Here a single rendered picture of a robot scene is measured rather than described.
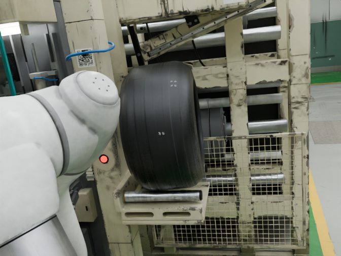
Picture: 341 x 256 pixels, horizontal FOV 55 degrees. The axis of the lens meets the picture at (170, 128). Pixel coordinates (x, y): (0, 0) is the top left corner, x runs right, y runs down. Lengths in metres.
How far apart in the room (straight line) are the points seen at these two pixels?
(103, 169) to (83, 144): 1.06
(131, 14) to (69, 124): 1.20
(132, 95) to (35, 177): 0.87
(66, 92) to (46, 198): 0.14
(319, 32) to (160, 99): 9.48
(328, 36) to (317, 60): 0.69
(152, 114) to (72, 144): 0.76
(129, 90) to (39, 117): 0.84
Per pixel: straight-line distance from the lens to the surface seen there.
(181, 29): 1.72
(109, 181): 1.56
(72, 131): 0.47
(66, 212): 0.76
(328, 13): 10.64
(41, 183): 0.43
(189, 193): 1.40
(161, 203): 1.46
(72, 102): 0.47
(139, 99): 1.24
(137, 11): 1.62
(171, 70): 1.31
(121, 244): 1.72
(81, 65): 1.45
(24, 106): 0.47
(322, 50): 10.59
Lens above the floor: 1.56
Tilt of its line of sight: 16 degrees down
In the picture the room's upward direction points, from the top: 7 degrees counter-clockwise
